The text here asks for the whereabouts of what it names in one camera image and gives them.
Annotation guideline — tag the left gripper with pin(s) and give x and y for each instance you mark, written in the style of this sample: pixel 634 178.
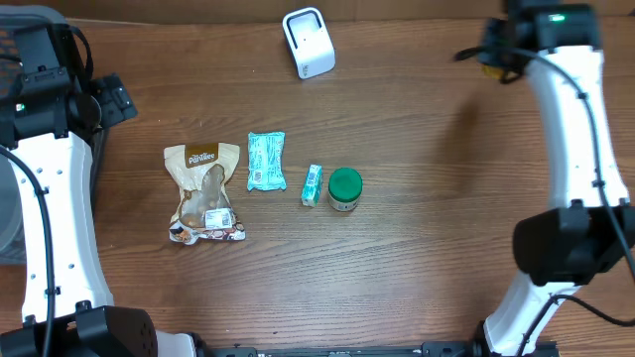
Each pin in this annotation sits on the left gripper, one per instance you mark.
pixel 116 101

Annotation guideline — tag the white barcode scanner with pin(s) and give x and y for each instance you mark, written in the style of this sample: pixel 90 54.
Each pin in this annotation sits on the white barcode scanner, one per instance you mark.
pixel 309 42

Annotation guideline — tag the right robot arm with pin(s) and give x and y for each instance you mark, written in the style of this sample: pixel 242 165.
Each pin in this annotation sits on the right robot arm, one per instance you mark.
pixel 588 225

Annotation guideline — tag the teal tissue pack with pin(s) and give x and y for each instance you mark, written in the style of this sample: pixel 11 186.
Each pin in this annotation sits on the teal tissue pack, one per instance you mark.
pixel 265 161

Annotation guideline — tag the small kleenex tissue pack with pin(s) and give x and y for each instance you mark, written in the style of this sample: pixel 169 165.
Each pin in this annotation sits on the small kleenex tissue pack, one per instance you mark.
pixel 312 186

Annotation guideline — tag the yellow bottle silver cap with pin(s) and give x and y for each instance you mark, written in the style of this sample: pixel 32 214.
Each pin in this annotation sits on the yellow bottle silver cap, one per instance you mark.
pixel 494 72

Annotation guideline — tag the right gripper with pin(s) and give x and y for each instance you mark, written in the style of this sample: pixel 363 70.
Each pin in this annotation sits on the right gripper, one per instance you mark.
pixel 487 56

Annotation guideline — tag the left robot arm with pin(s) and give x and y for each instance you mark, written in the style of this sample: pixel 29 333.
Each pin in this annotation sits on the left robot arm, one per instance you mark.
pixel 49 116

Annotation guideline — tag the snack packet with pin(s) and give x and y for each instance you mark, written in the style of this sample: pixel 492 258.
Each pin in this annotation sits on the snack packet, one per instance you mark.
pixel 201 172

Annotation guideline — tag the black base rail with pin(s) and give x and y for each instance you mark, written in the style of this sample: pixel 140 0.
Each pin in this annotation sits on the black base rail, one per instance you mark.
pixel 427 349

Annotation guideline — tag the green lid jar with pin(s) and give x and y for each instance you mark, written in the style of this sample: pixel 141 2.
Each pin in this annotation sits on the green lid jar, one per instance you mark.
pixel 345 186

